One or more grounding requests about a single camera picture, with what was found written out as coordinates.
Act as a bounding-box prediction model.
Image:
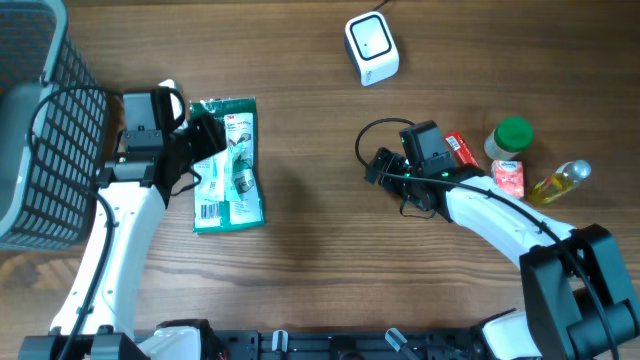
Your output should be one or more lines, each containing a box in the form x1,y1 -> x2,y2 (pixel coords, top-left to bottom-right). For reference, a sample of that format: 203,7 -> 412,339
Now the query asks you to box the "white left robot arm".
19,87 -> 226,359

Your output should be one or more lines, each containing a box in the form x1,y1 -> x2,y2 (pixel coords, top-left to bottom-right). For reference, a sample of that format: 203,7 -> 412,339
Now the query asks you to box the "green lid jar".
484,116 -> 534,161

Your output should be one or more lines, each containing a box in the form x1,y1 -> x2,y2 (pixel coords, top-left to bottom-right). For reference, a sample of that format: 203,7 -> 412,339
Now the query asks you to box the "teal plastic packet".
201,142 -> 255,202

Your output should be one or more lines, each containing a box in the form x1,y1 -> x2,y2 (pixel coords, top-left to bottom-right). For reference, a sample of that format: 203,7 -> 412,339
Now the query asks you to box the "red stick packet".
444,131 -> 479,167

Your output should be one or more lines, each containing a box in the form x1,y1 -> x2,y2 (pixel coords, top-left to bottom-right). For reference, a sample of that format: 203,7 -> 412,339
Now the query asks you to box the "yellow liquid bottle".
527,160 -> 592,205

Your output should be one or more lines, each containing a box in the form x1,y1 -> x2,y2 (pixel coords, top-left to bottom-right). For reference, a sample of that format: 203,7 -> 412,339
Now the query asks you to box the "grey mesh basket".
1,1 -> 109,251

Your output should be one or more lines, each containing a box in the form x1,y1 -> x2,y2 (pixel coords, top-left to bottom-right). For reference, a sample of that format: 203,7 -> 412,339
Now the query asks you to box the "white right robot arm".
361,121 -> 639,359

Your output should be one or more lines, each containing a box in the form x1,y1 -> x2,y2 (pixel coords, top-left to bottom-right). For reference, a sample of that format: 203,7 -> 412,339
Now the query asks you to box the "green 3M package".
190,98 -> 265,233

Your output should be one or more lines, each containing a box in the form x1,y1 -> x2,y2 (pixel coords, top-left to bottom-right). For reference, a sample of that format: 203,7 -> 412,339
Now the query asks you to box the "white barcode scanner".
344,11 -> 400,86

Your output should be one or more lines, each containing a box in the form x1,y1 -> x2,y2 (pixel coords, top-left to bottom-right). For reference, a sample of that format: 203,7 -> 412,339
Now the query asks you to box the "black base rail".
208,326 -> 496,360

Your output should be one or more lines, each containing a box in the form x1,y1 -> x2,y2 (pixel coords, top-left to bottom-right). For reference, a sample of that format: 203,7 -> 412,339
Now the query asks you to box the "red tissue pack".
491,160 -> 525,198

